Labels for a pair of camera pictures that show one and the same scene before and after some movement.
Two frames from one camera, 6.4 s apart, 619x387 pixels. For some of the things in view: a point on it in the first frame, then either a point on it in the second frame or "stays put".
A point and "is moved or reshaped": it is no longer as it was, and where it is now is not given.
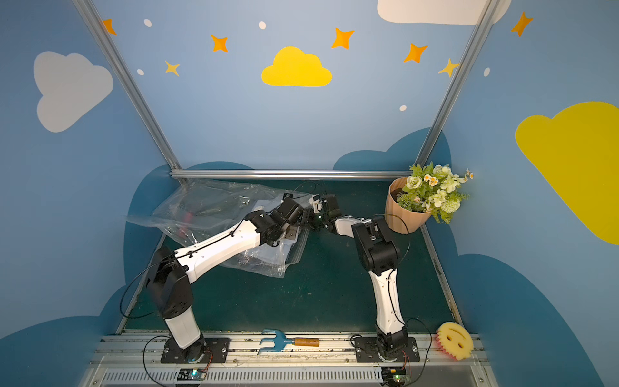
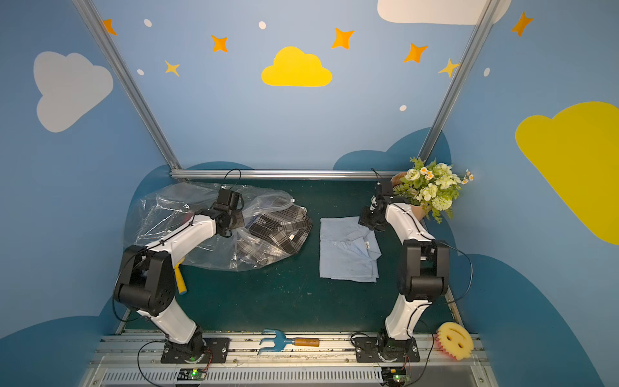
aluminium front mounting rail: [335, 350] stays put
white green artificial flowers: [434, 189] stays put
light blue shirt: [284, 253] → [349, 251]
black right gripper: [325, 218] → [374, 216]
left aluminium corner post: [130, 83] stays put
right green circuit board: [394, 376] stays put
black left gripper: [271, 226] → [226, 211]
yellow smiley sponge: [455, 340] stays put
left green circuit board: [192, 374] stays put
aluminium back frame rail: [289, 174] stays put
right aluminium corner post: [439, 124] stays put
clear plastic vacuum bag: [189, 210] is moved or reshaped
